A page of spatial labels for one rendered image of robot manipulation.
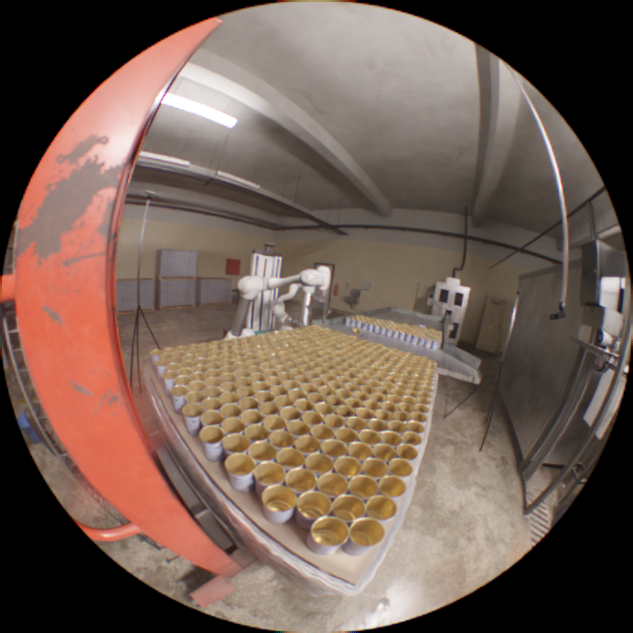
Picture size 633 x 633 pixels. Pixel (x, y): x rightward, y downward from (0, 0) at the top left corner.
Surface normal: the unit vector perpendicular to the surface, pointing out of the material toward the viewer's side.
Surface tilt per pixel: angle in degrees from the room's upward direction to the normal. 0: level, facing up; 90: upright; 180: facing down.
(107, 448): 90
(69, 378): 90
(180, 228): 90
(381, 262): 90
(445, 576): 0
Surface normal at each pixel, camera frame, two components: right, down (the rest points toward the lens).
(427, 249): -0.58, 0.10
